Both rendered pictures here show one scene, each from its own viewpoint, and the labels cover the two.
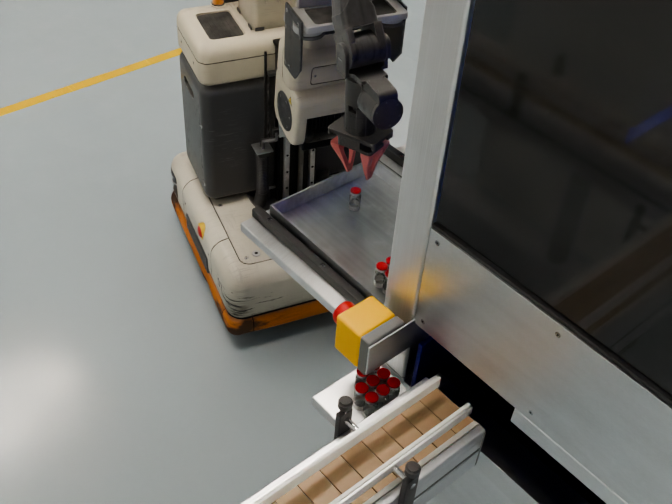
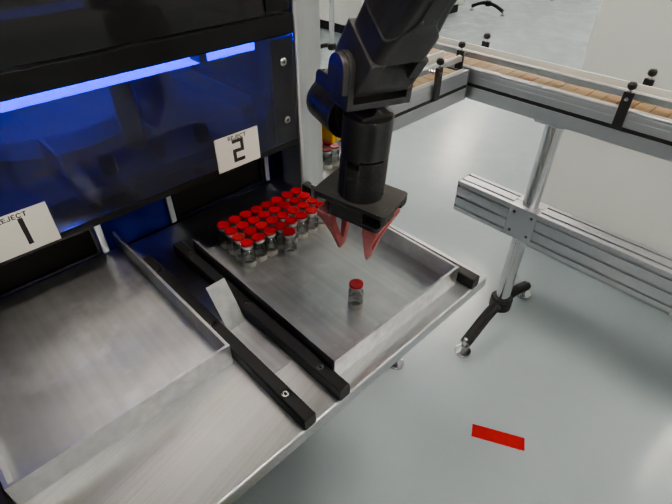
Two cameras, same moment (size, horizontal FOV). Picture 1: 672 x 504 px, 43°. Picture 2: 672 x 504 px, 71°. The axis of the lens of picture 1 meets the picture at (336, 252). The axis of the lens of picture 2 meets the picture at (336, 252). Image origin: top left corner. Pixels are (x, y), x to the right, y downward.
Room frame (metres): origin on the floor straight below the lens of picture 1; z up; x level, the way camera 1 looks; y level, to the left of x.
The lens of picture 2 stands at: (1.77, -0.06, 1.38)
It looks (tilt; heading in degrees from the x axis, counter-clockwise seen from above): 39 degrees down; 179
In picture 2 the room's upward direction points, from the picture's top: straight up
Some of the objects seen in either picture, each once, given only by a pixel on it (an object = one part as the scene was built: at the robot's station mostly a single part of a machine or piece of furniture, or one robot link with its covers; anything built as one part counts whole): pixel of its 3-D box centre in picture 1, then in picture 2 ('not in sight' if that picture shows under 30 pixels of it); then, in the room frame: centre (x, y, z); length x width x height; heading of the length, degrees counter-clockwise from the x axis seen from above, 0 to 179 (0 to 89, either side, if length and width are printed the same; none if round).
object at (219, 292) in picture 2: not in sight; (247, 323); (1.34, -0.18, 0.91); 0.14 x 0.03 x 0.06; 44
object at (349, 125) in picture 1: (360, 119); (362, 178); (1.27, -0.03, 1.09); 0.10 x 0.07 x 0.07; 57
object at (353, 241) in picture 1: (380, 233); (321, 261); (1.19, -0.08, 0.90); 0.34 x 0.26 x 0.04; 43
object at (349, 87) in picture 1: (363, 90); (364, 129); (1.27, -0.03, 1.15); 0.07 x 0.06 x 0.07; 28
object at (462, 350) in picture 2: not in sight; (498, 309); (0.50, 0.58, 0.07); 0.50 x 0.08 x 0.14; 133
